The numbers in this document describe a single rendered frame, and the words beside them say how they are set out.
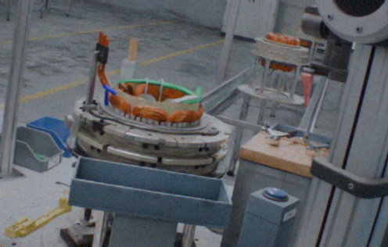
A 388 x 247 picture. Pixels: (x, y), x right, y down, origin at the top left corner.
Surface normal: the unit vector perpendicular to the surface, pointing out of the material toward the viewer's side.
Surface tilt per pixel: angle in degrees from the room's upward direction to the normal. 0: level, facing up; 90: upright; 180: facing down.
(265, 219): 90
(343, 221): 90
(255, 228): 90
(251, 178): 90
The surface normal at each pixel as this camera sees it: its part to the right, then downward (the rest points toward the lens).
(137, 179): 0.07, 0.26
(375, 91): -0.78, 0.01
